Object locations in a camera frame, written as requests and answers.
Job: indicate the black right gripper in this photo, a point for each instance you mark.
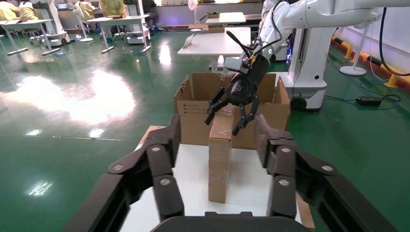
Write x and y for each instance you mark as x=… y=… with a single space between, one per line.
x=243 y=88

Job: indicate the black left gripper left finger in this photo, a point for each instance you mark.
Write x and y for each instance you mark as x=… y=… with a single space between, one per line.
x=128 y=179

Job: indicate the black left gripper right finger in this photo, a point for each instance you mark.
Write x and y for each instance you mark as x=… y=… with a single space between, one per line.
x=320 y=185

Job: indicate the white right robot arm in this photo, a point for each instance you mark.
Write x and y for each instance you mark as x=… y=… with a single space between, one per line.
x=320 y=14

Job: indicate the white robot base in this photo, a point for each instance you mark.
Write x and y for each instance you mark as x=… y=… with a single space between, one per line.
x=137 y=36

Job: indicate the big open cardboard box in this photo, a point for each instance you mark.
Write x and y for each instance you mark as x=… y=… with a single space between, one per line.
x=192 y=125

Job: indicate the flat cardboard box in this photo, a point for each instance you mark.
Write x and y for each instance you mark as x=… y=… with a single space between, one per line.
x=216 y=29

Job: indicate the small open cardboard box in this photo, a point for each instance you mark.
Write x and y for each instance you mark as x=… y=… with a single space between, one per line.
x=213 y=16

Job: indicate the flat brown box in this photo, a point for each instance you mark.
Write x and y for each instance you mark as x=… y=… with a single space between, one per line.
x=117 y=16

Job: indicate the white robot torso and base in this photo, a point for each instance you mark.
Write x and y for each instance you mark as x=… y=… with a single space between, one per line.
x=309 y=64

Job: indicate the small white table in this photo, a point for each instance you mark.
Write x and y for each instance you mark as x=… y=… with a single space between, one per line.
x=232 y=17

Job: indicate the black power adapter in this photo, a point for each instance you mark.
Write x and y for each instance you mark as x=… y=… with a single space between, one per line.
x=368 y=101

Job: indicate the white pole stand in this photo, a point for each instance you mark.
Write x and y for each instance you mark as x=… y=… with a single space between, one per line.
x=352 y=70

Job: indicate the person in dark clothes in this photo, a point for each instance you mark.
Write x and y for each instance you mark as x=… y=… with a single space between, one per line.
x=150 y=8

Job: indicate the white round-base stand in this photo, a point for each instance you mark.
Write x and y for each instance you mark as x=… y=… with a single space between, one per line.
x=86 y=39

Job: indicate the person in yellow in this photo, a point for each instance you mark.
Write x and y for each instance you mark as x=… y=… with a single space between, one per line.
x=28 y=11
x=112 y=7
x=8 y=11
x=85 y=9

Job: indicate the white wheeled robot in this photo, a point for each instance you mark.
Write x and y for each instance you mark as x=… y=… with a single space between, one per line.
x=54 y=22

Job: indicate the laptop screen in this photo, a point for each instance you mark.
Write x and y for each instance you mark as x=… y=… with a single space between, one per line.
x=62 y=6

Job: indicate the long white work table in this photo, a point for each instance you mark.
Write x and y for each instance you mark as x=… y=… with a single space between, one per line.
x=22 y=22

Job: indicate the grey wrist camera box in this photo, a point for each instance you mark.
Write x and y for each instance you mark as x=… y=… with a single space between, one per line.
x=234 y=64

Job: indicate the white pedestal fan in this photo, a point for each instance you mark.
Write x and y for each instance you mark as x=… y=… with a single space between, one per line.
x=193 y=4

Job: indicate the yellow black guard rail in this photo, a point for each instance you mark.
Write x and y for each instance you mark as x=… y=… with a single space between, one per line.
x=391 y=80

